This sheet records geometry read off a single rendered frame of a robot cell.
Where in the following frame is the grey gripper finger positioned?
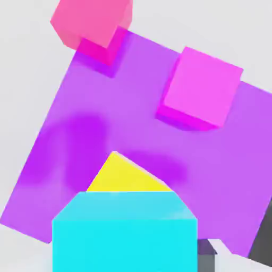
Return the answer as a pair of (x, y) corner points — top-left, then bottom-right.
(197, 238), (237, 272)

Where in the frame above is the small cyan cube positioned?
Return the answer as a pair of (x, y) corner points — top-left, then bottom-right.
(51, 190), (199, 272)

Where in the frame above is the small yellow cube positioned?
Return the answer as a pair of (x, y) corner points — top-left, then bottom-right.
(86, 150), (173, 193)

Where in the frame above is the small magenta cube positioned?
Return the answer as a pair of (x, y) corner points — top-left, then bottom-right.
(155, 46), (244, 132)

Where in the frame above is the small pink cube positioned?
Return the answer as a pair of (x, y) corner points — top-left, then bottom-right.
(49, 0), (134, 67)

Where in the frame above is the large dark grey box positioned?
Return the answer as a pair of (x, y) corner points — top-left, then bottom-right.
(247, 197), (272, 268)

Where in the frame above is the large purple box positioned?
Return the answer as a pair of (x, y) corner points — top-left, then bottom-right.
(0, 27), (272, 259)

